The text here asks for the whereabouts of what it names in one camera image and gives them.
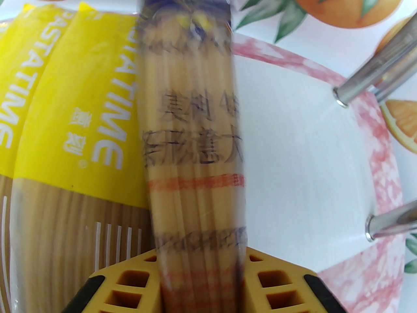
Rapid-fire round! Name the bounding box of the yellow PASTATIME spaghetti pack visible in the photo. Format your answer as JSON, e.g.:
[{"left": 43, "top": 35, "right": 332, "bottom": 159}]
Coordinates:
[
  {"left": 9, "top": 1, "right": 154, "bottom": 313},
  {"left": 0, "top": 6, "right": 52, "bottom": 313}
]

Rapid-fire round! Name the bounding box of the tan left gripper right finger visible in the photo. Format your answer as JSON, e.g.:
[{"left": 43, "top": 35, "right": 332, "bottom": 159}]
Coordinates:
[{"left": 243, "top": 246, "right": 335, "bottom": 313}]

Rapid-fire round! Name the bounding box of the clear blue-print spaghetti pack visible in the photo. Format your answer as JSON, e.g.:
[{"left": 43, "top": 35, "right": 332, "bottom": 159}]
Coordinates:
[{"left": 137, "top": 0, "right": 249, "bottom": 313}]

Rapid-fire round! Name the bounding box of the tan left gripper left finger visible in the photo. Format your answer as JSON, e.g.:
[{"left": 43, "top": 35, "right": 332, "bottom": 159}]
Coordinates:
[{"left": 67, "top": 249, "right": 163, "bottom": 313}]

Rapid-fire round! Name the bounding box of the white two-tier chrome-leg shelf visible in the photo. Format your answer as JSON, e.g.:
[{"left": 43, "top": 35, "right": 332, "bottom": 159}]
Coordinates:
[{"left": 228, "top": 14, "right": 417, "bottom": 274}]

